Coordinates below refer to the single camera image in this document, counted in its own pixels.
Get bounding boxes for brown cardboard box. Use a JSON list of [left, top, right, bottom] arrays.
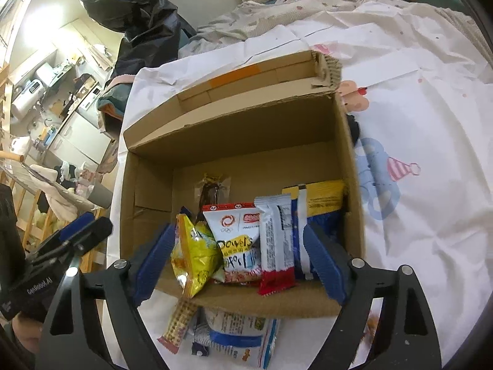
[[108, 49, 366, 319]]

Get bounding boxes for yellow chip bag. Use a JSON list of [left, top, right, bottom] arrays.
[[170, 207, 226, 299]]

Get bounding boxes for white red-print snack bag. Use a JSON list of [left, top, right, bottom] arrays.
[[202, 201, 264, 286]]

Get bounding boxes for person's left hand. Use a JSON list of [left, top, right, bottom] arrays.
[[11, 314, 49, 355]]

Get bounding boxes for dark brown snack packet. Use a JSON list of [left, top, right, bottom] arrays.
[[194, 173, 232, 224]]

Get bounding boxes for rumpled dotted quilt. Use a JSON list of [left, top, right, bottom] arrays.
[[179, 0, 409, 58]]

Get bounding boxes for white kitchen cabinets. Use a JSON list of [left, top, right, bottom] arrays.
[[39, 112, 112, 166]]

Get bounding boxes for small brown wrapped candy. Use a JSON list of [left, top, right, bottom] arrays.
[[360, 310, 380, 351]]

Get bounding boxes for small blue snack packet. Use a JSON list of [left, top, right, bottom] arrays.
[[190, 316, 212, 357]]

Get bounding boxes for white blue-print snack bag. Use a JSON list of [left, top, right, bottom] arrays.
[[202, 307, 280, 369]]

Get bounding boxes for white water heater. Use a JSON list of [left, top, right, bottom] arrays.
[[11, 79, 45, 120]]

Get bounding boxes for white red-end snack packet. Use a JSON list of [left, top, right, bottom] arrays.
[[254, 195, 297, 297]]

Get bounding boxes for striped cream wafer bar packet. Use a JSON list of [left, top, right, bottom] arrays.
[[157, 298, 199, 354]]

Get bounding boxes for grey trash bin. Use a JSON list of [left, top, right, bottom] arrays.
[[87, 181, 114, 209]]

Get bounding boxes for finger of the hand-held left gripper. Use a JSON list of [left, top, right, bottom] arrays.
[[39, 212, 96, 257], [63, 217, 113, 257]]

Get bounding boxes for black plastic bag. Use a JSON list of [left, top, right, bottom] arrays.
[[71, 0, 197, 81]]

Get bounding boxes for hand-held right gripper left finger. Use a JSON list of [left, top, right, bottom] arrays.
[[35, 223, 177, 370]]

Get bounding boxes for blue and yellow snack bag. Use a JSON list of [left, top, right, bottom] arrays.
[[281, 179, 345, 281]]

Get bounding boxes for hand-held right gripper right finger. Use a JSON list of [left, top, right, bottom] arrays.
[[304, 221, 443, 370]]

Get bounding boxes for pile of clothes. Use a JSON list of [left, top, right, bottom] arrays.
[[96, 75, 135, 118]]

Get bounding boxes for white hanging towel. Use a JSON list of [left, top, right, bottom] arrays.
[[29, 164, 97, 220]]

